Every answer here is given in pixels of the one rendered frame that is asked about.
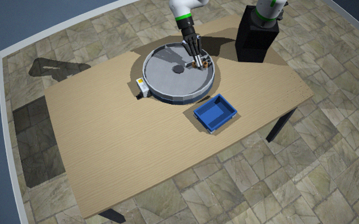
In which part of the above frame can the grey round turning table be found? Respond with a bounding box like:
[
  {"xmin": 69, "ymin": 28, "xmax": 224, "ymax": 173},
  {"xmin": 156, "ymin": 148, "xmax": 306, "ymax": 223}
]
[{"xmin": 136, "ymin": 42, "xmax": 215, "ymax": 105}]

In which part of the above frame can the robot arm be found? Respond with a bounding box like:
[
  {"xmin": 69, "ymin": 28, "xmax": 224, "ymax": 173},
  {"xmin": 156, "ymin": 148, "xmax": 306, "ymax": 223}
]
[{"xmin": 169, "ymin": 0, "xmax": 288, "ymax": 30}]

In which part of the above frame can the blue open tray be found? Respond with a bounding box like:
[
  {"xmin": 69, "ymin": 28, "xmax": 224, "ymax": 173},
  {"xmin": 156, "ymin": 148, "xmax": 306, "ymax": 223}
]
[{"xmin": 193, "ymin": 94, "xmax": 237, "ymax": 135}]

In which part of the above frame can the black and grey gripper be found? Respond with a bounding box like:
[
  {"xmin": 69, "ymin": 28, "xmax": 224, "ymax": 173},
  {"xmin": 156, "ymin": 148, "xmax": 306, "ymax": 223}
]
[{"xmin": 181, "ymin": 26, "xmax": 202, "ymax": 67}]

